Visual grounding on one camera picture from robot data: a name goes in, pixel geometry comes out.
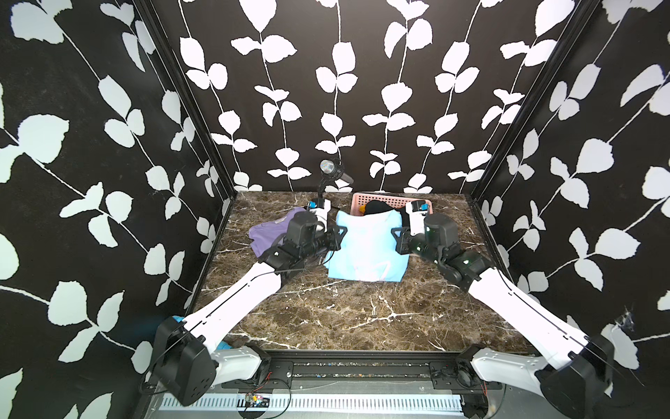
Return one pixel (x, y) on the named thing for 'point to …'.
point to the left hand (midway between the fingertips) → (348, 225)
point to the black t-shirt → (375, 206)
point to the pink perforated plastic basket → (359, 199)
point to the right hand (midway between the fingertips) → (390, 225)
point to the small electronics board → (259, 401)
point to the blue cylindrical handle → (222, 344)
